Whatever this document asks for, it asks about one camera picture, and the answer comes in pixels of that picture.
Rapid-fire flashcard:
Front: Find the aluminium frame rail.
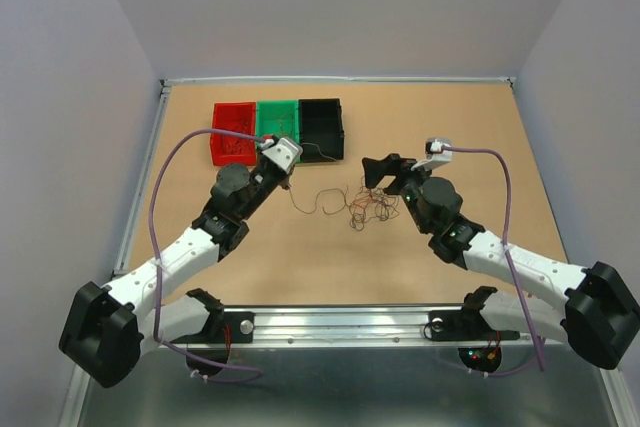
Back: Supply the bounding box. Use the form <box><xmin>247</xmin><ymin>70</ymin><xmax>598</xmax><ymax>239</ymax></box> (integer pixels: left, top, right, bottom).
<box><xmin>54</xmin><ymin>77</ymin><xmax>640</xmax><ymax>427</ymax></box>

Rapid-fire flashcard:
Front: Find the green plastic bin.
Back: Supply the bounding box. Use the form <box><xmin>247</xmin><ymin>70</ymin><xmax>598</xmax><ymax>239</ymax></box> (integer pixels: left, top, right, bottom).
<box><xmin>255</xmin><ymin>100</ymin><xmax>300</xmax><ymax>143</ymax></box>

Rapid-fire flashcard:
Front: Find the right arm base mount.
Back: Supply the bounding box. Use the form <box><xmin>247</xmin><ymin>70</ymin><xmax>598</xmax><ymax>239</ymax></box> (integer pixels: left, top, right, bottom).
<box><xmin>422</xmin><ymin>308</ymin><xmax>499</xmax><ymax>342</ymax></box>

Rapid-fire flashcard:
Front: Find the orange wire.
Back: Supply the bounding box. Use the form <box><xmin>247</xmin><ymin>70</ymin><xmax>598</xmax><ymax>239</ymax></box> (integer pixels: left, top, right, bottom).
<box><xmin>262</xmin><ymin>114</ymin><xmax>296</xmax><ymax>141</ymax></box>

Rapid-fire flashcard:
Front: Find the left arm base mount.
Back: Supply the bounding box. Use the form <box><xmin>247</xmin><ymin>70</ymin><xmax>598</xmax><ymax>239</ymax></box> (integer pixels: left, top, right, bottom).
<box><xmin>179</xmin><ymin>309</ymin><xmax>255</xmax><ymax>344</ymax></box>

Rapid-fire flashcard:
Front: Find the grey wire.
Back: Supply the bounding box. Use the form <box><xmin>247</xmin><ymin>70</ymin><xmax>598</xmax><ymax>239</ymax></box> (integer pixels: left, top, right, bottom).
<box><xmin>284</xmin><ymin>144</ymin><xmax>351</xmax><ymax>217</ymax></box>

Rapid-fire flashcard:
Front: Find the wire bundle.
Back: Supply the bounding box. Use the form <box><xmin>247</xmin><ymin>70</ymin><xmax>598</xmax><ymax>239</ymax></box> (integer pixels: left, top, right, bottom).
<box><xmin>347</xmin><ymin>174</ymin><xmax>404</xmax><ymax>232</ymax></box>

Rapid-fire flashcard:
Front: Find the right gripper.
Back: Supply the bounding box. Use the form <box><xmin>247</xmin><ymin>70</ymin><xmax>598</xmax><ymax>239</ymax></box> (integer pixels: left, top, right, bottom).
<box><xmin>362</xmin><ymin>153</ymin><xmax>440</xmax><ymax>235</ymax></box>

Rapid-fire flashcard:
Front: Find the black plastic bin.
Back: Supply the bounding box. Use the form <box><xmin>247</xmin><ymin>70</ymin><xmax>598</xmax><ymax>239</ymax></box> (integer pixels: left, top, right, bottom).
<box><xmin>299</xmin><ymin>98</ymin><xmax>345</xmax><ymax>163</ymax></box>

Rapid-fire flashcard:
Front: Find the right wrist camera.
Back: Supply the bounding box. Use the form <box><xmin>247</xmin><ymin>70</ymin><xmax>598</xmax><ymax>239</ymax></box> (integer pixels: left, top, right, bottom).
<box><xmin>411</xmin><ymin>137</ymin><xmax>453</xmax><ymax>171</ymax></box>

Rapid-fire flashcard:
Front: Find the red plastic bin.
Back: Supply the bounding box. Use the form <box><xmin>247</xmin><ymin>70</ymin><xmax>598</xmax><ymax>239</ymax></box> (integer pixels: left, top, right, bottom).
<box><xmin>208</xmin><ymin>101</ymin><xmax>259</xmax><ymax>168</ymax></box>

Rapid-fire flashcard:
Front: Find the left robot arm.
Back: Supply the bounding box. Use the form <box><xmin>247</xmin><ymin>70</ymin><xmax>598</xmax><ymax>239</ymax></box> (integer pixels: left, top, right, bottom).
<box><xmin>58</xmin><ymin>156</ymin><xmax>295</xmax><ymax>387</ymax></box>

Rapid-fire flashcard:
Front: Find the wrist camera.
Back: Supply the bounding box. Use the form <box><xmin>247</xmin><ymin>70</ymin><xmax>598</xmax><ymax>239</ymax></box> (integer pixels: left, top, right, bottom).
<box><xmin>259</xmin><ymin>137</ymin><xmax>303</xmax><ymax>174</ymax></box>
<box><xmin>411</xmin><ymin>137</ymin><xmax>453</xmax><ymax>171</ymax></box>

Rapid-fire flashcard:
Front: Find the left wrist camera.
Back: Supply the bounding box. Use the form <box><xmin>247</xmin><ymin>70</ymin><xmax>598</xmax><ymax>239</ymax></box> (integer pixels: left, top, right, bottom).
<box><xmin>259</xmin><ymin>137</ymin><xmax>303</xmax><ymax>174</ymax></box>

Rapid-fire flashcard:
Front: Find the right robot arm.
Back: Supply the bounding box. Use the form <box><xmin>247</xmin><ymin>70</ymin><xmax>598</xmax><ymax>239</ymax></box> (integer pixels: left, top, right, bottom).
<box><xmin>362</xmin><ymin>145</ymin><xmax>639</xmax><ymax>370</ymax></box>

